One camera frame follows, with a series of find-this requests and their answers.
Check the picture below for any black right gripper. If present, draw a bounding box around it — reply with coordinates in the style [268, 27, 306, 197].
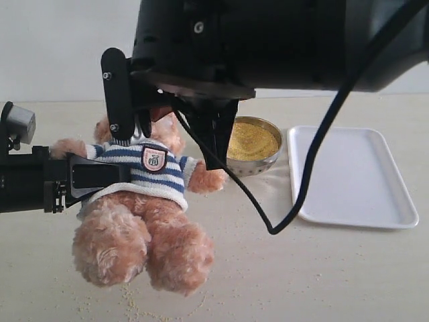
[130, 0, 347, 170]

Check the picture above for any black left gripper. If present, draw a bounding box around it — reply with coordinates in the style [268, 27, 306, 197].
[1, 146, 131, 213]

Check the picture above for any brown teddy bear striped sweater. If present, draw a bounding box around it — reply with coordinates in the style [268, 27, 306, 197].
[50, 113, 227, 296]

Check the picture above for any dark red wooden spoon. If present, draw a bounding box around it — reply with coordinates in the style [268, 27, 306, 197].
[149, 106, 173, 122]

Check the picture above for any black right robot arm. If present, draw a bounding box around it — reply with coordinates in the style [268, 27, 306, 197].
[130, 1, 428, 169]

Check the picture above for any steel bowl of millet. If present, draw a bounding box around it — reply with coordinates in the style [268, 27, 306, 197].
[227, 116, 283, 177]

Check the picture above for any white plastic tray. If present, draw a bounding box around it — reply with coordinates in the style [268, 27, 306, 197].
[298, 127, 419, 229]

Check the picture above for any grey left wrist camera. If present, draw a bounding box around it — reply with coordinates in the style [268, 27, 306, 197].
[1, 101, 36, 151]

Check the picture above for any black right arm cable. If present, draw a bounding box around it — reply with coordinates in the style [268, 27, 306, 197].
[174, 0, 429, 235]

